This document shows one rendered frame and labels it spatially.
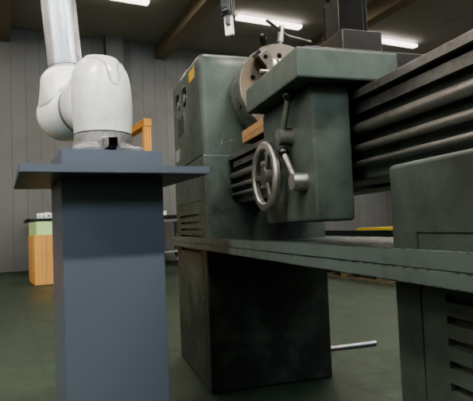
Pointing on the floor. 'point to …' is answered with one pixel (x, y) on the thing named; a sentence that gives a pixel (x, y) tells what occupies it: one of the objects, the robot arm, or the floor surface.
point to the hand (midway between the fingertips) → (229, 25)
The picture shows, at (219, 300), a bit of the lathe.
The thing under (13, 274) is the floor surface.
